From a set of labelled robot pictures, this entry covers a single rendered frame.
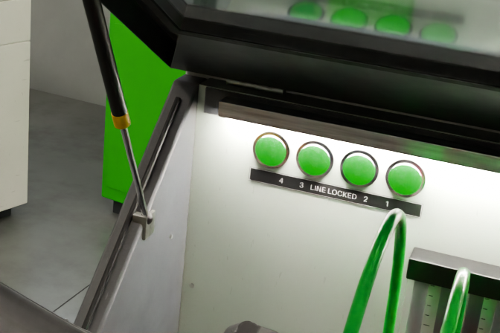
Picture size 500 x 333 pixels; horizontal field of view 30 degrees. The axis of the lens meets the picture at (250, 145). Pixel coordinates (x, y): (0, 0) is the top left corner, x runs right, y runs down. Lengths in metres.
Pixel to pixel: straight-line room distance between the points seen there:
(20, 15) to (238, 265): 2.75
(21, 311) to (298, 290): 0.65
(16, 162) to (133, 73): 0.64
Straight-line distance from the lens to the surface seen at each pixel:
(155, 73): 3.93
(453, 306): 0.93
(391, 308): 1.17
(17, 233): 4.11
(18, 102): 4.05
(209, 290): 1.35
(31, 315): 0.72
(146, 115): 4.00
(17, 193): 4.20
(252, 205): 1.27
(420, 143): 1.16
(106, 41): 0.98
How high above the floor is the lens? 1.80
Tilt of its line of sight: 20 degrees down
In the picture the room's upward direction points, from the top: 6 degrees clockwise
